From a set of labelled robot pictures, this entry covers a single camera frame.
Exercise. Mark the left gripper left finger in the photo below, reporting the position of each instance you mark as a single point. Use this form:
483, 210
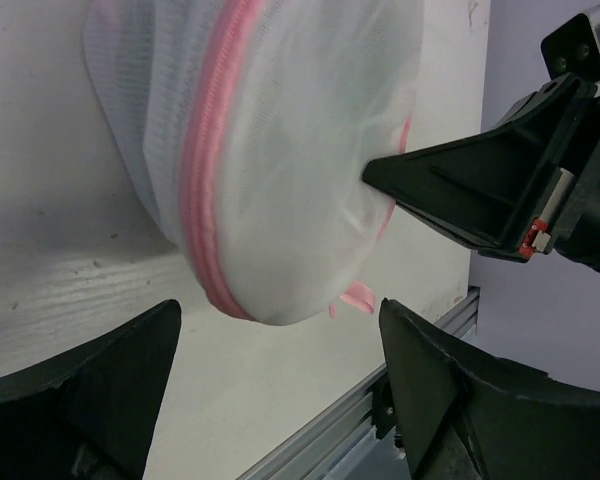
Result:
91, 411

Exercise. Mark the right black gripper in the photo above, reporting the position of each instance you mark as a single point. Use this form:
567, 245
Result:
530, 185

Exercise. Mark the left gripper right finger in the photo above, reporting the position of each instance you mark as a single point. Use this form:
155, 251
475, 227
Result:
465, 414

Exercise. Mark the white mesh laundry bag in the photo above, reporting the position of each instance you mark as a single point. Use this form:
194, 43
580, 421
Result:
245, 127

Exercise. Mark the aluminium mounting rail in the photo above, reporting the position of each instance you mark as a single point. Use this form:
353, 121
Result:
332, 444

